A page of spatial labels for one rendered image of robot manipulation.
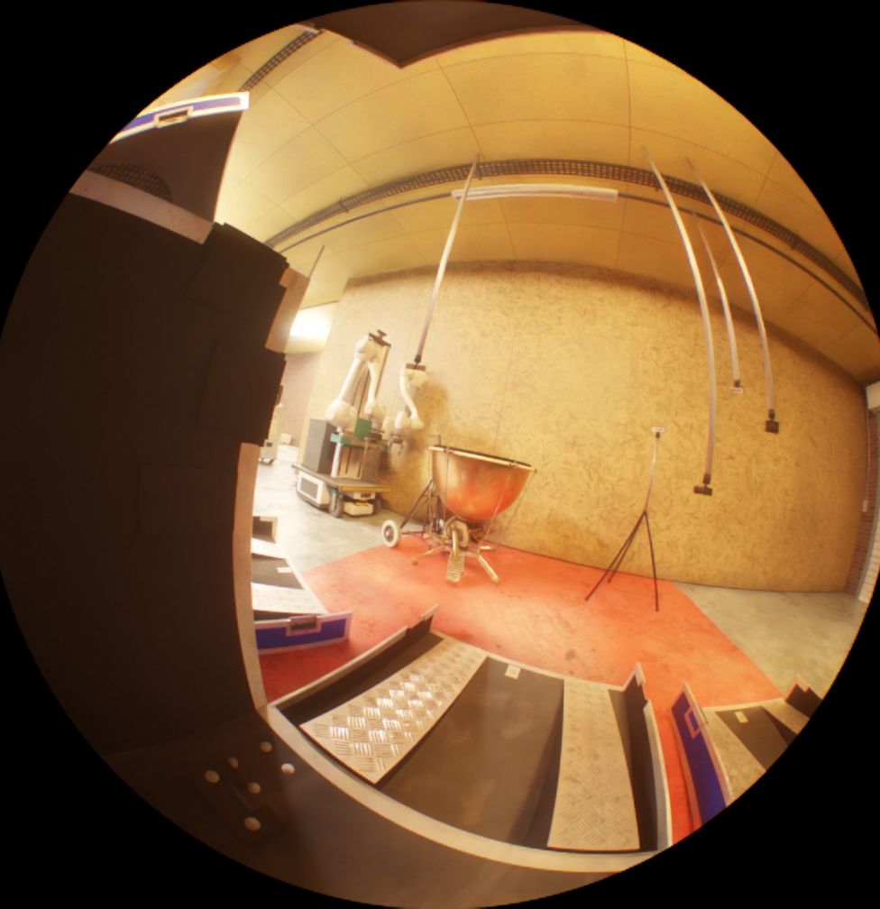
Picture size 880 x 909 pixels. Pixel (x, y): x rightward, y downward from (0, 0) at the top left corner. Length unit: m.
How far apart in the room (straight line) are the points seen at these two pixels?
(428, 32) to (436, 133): 1.93
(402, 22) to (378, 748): 1.53
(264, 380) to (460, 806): 0.88
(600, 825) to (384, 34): 1.65
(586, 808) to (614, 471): 2.52
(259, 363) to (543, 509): 2.55
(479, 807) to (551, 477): 2.47
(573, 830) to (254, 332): 0.94
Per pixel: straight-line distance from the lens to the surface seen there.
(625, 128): 2.68
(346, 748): 0.65
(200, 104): 1.27
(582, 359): 2.93
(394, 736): 0.70
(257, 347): 0.39
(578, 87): 2.55
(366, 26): 0.92
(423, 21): 0.93
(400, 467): 3.08
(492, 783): 0.83
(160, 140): 1.31
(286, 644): 1.03
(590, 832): 0.70
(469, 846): 0.60
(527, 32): 0.96
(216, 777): 0.56
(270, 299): 0.41
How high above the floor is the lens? 0.75
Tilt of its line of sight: level
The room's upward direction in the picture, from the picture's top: 12 degrees clockwise
